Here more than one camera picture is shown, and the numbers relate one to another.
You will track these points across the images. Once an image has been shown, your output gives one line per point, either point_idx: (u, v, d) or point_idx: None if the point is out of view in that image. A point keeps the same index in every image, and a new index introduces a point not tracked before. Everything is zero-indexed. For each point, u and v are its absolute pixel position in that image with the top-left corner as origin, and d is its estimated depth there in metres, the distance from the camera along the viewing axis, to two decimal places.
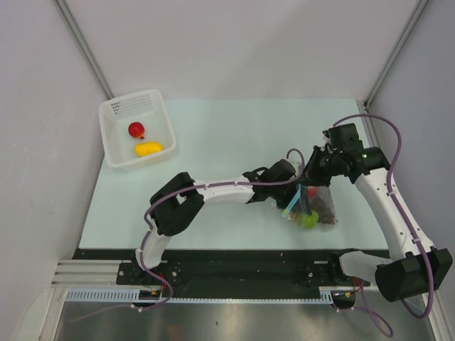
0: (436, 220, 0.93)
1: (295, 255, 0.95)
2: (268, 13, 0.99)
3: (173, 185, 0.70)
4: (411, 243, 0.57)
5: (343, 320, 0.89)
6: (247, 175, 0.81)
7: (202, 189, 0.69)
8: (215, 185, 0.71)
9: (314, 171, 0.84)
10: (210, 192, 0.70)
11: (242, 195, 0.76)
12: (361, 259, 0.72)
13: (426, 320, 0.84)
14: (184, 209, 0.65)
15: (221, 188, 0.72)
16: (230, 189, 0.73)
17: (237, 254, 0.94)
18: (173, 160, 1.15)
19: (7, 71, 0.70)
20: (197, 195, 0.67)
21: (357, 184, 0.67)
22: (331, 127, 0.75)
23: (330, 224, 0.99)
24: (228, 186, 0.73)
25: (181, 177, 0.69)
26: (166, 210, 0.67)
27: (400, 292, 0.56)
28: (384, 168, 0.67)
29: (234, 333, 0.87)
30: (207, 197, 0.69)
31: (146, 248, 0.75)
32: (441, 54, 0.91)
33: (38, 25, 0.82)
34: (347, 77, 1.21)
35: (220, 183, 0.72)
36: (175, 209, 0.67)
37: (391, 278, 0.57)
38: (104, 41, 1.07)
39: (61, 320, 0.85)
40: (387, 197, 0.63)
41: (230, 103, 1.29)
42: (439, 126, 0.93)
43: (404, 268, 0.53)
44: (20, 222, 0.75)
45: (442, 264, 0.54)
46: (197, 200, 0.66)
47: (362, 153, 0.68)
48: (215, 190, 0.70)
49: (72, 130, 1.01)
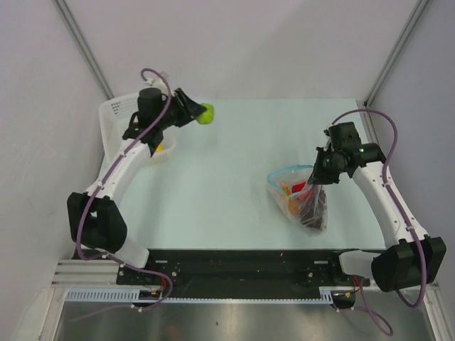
0: (436, 220, 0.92)
1: (295, 253, 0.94)
2: (267, 13, 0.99)
3: (73, 212, 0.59)
4: (404, 230, 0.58)
5: (345, 320, 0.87)
6: (127, 135, 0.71)
7: (100, 191, 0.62)
8: (107, 176, 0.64)
9: (318, 171, 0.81)
10: (109, 185, 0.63)
11: (140, 155, 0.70)
12: (365, 257, 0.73)
13: (426, 320, 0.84)
14: (105, 222, 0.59)
15: (115, 174, 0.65)
16: (125, 165, 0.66)
17: (237, 255, 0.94)
18: (172, 160, 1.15)
19: (8, 70, 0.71)
20: (104, 202, 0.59)
21: (355, 176, 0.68)
22: (330, 126, 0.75)
23: (317, 229, 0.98)
24: (120, 163, 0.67)
25: (75, 200, 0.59)
26: (95, 234, 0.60)
27: (394, 281, 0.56)
28: (380, 162, 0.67)
29: (234, 333, 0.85)
30: (111, 191, 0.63)
31: (124, 258, 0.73)
32: (441, 52, 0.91)
33: (38, 26, 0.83)
34: (346, 77, 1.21)
35: (110, 172, 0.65)
36: (97, 229, 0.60)
37: (386, 267, 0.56)
38: (105, 41, 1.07)
39: (61, 321, 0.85)
40: (382, 188, 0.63)
41: (229, 103, 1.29)
42: (438, 126, 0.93)
43: (397, 255, 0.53)
44: (20, 220, 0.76)
45: (435, 252, 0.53)
46: (107, 203, 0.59)
47: (360, 147, 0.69)
48: (112, 180, 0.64)
49: (72, 130, 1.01)
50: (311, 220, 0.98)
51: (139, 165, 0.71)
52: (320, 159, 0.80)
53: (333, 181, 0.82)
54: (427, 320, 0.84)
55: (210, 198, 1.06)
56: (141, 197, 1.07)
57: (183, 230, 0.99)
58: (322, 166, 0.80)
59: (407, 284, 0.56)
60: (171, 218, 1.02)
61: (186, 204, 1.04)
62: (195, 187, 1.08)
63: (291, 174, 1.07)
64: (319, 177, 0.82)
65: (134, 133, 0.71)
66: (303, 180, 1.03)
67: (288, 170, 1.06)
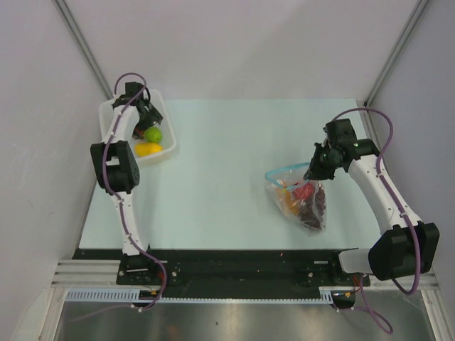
0: (435, 219, 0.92)
1: (294, 254, 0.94)
2: (267, 14, 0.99)
3: (97, 157, 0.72)
4: (398, 217, 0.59)
5: (345, 320, 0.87)
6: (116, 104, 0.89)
7: (114, 138, 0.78)
8: (116, 128, 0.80)
9: (315, 167, 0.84)
10: (119, 135, 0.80)
11: (133, 116, 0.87)
12: (356, 252, 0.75)
13: (426, 320, 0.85)
14: (124, 159, 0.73)
15: (121, 126, 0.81)
16: (126, 120, 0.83)
17: (236, 255, 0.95)
18: (172, 160, 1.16)
19: (8, 70, 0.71)
20: (121, 145, 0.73)
21: (350, 170, 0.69)
22: (328, 122, 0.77)
23: (317, 229, 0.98)
24: (121, 120, 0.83)
25: (96, 149, 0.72)
26: (117, 173, 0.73)
27: (391, 268, 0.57)
28: (375, 155, 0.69)
29: (234, 333, 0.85)
30: (121, 137, 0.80)
31: (131, 229, 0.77)
32: (441, 52, 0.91)
33: (38, 26, 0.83)
34: (346, 77, 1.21)
35: (116, 125, 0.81)
36: (119, 170, 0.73)
37: (382, 253, 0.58)
38: (106, 41, 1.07)
39: (61, 321, 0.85)
40: (376, 178, 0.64)
41: (229, 103, 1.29)
42: (438, 126, 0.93)
43: (391, 241, 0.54)
44: (20, 220, 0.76)
45: (429, 238, 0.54)
46: (121, 145, 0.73)
47: (355, 142, 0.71)
48: (120, 130, 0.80)
49: (72, 131, 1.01)
50: (309, 219, 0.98)
51: (131, 125, 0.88)
52: (317, 155, 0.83)
53: (328, 177, 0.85)
54: (427, 320, 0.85)
55: (209, 198, 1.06)
56: (140, 197, 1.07)
57: (183, 231, 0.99)
58: (318, 163, 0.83)
59: (402, 272, 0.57)
60: (171, 217, 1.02)
61: (186, 204, 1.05)
62: (195, 187, 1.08)
63: (289, 172, 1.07)
64: (315, 172, 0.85)
65: (122, 101, 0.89)
66: (298, 180, 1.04)
67: (286, 170, 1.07)
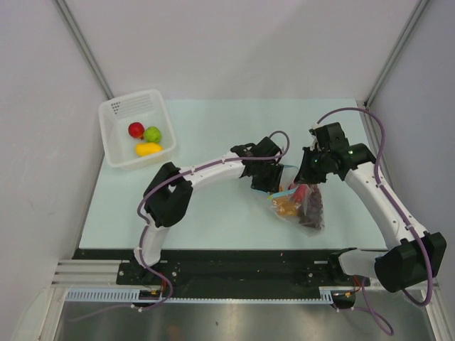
0: (436, 219, 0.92)
1: (295, 255, 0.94)
2: (267, 15, 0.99)
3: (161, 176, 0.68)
4: (404, 230, 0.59)
5: (345, 320, 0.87)
6: (235, 150, 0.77)
7: (190, 175, 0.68)
8: (201, 168, 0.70)
9: (308, 172, 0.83)
10: (197, 177, 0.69)
11: (232, 170, 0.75)
12: (352, 256, 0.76)
13: (426, 320, 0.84)
14: (175, 198, 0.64)
15: (210, 169, 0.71)
16: (224, 168, 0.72)
17: (236, 255, 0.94)
18: (173, 160, 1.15)
19: (8, 69, 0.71)
20: (186, 185, 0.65)
21: (348, 180, 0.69)
22: (318, 127, 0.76)
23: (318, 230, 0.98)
24: (217, 165, 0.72)
25: (167, 168, 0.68)
26: (158, 202, 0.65)
27: (401, 281, 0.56)
28: (371, 162, 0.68)
29: (234, 333, 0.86)
30: (196, 181, 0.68)
31: (146, 244, 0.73)
32: (441, 52, 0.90)
33: (38, 26, 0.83)
34: (345, 77, 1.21)
35: (207, 165, 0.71)
36: (163, 202, 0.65)
37: (390, 268, 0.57)
38: (105, 41, 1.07)
39: (61, 321, 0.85)
40: (376, 188, 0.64)
41: (228, 103, 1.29)
42: (439, 126, 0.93)
43: (401, 256, 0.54)
44: (20, 219, 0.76)
45: (437, 249, 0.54)
46: (185, 187, 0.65)
47: (348, 148, 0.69)
48: (203, 172, 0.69)
49: (71, 131, 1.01)
50: (310, 220, 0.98)
51: (224, 177, 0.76)
52: (307, 159, 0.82)
53: (320, 180, 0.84)
54: (427, 320, 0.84)
55: (209, 198, 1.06)
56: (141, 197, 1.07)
57: (183, 231, 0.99)
58: (311, 168, 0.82)
59: (411, 282, 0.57)
60: None
61: None
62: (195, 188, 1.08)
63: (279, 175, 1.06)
64: (306, 177, 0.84)
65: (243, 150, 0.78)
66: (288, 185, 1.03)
67: None
